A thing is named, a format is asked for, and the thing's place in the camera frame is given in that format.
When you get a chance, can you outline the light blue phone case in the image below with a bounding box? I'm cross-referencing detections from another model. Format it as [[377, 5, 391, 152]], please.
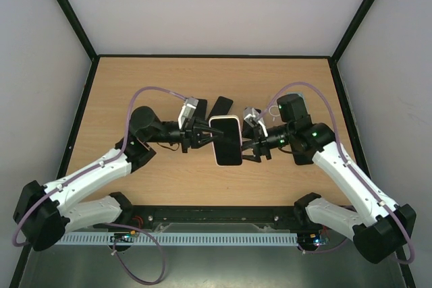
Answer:
[[297, 92, 306, 100]]

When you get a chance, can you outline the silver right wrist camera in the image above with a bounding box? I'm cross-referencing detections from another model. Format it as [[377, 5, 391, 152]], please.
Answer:
[[242, 107, 265, 137]]

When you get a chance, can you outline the clear phone case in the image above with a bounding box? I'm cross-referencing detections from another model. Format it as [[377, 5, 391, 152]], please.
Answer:
[[267, 92, 287, 124]]

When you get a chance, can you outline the black enclosure frame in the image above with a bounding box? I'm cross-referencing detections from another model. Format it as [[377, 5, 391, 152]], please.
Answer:
[[1, 0, 422, 287]]

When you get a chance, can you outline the black phone from blue case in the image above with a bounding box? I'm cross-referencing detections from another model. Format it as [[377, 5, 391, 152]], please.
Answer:
[[242, 107, 261, 140]]

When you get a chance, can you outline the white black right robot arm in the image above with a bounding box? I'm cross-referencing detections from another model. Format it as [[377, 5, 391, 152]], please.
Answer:
[[242, 93, 416, 264]]

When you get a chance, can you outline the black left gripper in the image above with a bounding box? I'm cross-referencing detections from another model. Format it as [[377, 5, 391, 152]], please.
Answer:
[[146, 119, 225, 155]]

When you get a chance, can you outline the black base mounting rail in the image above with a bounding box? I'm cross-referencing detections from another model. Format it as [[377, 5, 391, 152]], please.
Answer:
[[94, 205, 342, 231]]

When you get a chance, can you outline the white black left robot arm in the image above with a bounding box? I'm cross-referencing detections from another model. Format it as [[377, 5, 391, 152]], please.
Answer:
[[13, 106, 223, 252]]

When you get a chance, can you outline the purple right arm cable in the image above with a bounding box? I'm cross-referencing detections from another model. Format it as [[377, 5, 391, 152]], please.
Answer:
[[258, 81, 416, 264]]

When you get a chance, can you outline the white slotted cable duct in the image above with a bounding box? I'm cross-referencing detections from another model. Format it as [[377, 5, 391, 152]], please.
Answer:
[[57, 232, 298, 247]]

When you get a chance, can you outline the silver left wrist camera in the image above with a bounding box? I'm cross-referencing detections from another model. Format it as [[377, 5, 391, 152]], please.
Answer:
[[178, 97, 199, 129]]

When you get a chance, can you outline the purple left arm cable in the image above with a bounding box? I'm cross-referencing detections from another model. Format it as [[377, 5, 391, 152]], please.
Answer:
[[11, 86, 186, 247]]

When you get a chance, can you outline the white phone face down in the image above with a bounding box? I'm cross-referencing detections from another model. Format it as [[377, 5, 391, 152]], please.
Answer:
[[209, 115, 243, 167]]

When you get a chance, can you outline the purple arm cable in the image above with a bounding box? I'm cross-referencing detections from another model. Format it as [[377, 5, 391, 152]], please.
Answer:
[[11, 86, 186, 247], [258, 81, 416, 264]]

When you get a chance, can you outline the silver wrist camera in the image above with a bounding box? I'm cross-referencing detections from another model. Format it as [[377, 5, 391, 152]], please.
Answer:
[[178, 97, 199, 129], [242, 107, 265, 137]]

